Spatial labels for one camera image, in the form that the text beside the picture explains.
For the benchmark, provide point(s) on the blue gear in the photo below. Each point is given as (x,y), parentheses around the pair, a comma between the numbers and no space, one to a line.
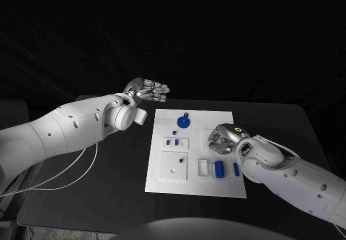
(183,121)

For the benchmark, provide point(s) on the thin blue cylinder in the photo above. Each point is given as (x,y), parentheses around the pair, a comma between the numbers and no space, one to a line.
(235,169)

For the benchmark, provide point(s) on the thick blue cylinder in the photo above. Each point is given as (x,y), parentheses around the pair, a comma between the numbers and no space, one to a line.
(219,169)

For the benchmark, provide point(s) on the white task board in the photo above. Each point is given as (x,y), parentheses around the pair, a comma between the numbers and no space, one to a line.
(195,180)

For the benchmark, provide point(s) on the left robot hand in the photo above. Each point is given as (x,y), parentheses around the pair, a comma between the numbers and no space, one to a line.
(152,90)

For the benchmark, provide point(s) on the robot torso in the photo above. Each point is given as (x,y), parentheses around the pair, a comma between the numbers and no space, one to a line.
(199,229)

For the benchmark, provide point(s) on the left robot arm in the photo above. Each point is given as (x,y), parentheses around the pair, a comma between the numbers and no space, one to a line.
(66,127)

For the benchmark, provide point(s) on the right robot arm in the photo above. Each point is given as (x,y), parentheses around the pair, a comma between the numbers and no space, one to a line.
(291,172)

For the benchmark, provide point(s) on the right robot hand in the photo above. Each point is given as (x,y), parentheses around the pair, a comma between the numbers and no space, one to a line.
(229,136)

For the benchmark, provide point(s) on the blue plug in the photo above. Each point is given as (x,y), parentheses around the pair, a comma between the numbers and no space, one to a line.
(211,144)

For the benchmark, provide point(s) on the small blue block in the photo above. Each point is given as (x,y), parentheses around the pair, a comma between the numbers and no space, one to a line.
(176,142)
(167,142)

